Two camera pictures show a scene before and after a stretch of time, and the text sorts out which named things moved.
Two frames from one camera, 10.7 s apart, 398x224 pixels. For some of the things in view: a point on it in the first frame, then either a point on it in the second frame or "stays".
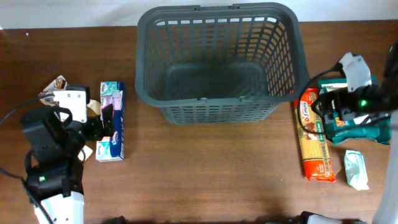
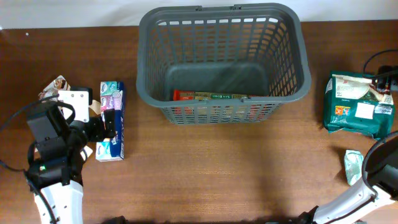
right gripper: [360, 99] to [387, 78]
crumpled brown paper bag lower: [85, 153] stays
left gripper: [96, 130] stays
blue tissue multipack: [111, 149] stays
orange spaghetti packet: [315, 159] to [186, 95]
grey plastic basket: [224, 64] stays
